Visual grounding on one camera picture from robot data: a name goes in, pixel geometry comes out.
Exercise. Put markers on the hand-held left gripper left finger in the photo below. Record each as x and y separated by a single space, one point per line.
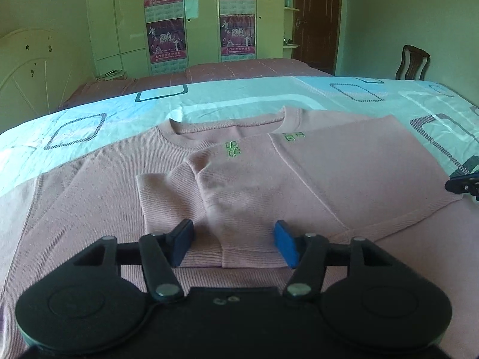
181 245

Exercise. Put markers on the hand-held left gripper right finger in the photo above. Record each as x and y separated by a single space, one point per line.
286 245

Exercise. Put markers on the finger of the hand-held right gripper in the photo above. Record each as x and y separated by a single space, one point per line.
462 185
467 172

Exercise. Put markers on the pink knit sweater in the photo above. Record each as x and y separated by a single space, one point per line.
262 179

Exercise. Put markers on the dark wooden chair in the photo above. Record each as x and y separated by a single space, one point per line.
411 63

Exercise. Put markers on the light blue patterned bed sheet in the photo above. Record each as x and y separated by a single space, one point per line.
239 93

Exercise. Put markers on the pink plaid bed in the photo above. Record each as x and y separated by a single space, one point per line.
239 69

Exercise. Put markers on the stack of papers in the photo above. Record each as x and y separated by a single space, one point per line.
112 74

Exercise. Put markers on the dark brown wooden door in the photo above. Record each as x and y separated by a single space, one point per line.
318 18

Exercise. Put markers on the cream corner shelf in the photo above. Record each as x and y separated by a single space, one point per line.
291 22

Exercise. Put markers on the white headboard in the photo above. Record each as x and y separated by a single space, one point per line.
30 74

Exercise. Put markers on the cream wardrobe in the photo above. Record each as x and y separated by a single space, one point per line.
112 15

